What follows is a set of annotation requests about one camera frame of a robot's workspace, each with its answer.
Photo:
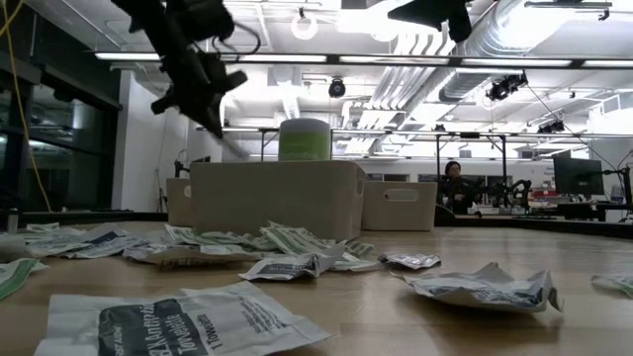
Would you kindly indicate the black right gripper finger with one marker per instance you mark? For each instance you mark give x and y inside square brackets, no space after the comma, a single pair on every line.
[415,12]
[460,27]

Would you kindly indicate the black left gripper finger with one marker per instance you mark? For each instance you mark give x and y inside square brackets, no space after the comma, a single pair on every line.
[203,118]
[216,115]

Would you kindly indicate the large dark print packet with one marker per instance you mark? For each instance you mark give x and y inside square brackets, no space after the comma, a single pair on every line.
[484,292]

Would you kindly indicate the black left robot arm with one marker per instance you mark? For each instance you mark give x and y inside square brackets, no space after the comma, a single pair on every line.
[158,29]

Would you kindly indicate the small black monitor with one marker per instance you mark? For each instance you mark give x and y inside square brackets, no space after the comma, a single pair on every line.
[203,158]

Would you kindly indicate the white light strip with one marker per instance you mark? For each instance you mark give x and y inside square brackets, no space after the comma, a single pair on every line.
[514,62]
[390,59]
[608,63]
[123,56]
[282,58]

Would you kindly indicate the black monitor stand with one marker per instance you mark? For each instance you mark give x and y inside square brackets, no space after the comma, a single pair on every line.
[180,169]

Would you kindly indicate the silver ceiling pipes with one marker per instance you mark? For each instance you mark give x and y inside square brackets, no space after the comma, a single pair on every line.
[395,94]

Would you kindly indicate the green wipes canister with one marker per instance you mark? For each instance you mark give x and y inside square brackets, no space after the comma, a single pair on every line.
[304,143]

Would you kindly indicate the white plastic storage bin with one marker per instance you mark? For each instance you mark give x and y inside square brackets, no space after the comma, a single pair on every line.
[400,217]
[178,207]
[277,203]

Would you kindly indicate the round white ceiling lamp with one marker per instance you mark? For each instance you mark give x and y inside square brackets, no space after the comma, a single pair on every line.
[304,27]

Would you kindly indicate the small black ceiling device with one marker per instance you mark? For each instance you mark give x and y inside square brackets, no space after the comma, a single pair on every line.
[551,127]

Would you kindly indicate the long white packet tan underside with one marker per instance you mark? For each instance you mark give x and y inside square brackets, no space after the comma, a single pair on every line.
[198,255]

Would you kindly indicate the black background ledge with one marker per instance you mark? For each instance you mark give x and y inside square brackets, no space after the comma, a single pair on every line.
[99,216]

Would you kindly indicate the dark glass partition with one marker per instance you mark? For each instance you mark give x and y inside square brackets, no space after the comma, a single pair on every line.
[64,173]

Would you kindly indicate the blue print white packet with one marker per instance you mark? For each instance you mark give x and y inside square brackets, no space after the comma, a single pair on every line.
[106,240]

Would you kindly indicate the person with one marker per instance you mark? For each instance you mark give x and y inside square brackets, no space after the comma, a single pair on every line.
[455,190]

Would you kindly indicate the crumpled blue print packet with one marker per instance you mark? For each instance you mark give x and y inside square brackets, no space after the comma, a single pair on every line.
[282,269]

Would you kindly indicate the black computer monitor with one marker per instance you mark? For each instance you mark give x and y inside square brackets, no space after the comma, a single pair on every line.
[578,175]

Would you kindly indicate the plain white packet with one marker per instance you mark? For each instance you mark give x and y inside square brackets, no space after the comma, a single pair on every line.
[54,244]

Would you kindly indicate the large antiseptic towelette packet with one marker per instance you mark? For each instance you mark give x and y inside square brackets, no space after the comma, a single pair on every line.
[148,326]

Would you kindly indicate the small silver cylinder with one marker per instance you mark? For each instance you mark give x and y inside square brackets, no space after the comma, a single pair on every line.
[13,220]

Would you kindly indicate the dark background desk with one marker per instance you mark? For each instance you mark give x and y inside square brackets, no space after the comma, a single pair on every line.
[569,226]

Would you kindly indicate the crumpled white packet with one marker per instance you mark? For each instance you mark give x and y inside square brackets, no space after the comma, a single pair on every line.
[12,249]

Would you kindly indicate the large spiral ceiling duct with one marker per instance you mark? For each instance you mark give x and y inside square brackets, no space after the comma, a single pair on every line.
[465,86]

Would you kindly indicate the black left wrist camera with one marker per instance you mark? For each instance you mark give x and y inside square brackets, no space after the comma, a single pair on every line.
[203,20]

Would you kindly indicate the black ceiling camera cluster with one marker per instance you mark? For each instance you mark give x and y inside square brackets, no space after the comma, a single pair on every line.
[504,88]

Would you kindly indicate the black overhead frame beam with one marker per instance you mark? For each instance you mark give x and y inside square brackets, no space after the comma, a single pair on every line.
[334,58]

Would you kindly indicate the black dome ceiling camera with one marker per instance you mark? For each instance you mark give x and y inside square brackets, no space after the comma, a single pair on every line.
[337,88]

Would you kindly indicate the black metal workstation frame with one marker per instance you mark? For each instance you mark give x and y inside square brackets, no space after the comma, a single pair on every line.
[438,148]

